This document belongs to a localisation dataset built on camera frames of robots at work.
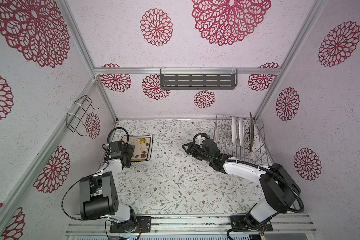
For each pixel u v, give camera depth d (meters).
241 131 0.95
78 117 0.75
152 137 1.07
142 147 1.01
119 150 0.72
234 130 0.95
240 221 0.75
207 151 0.68
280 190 0.45
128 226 0.68
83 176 0.46
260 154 0.93
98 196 0.46
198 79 0.97
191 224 0.76
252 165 0.53
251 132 0.97
